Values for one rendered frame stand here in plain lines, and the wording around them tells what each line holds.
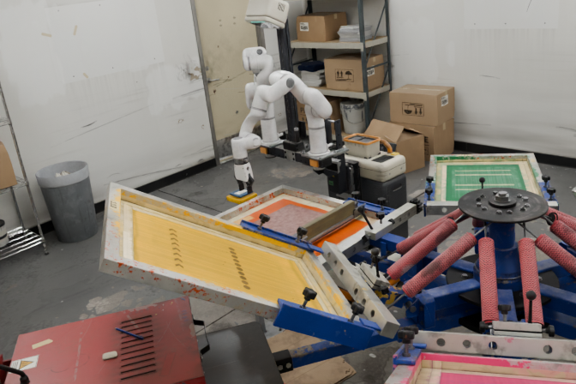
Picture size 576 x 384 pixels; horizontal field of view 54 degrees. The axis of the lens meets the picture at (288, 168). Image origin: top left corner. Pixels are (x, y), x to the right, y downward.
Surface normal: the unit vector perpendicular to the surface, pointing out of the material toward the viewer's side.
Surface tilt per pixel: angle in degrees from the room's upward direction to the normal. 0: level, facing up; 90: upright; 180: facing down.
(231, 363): 0
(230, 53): 90
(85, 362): 0
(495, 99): 90
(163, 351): 0
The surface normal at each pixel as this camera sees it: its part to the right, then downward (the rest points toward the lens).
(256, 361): -0.11, -0.94
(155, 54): 0.71, 0.16
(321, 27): -0.74, 0.29
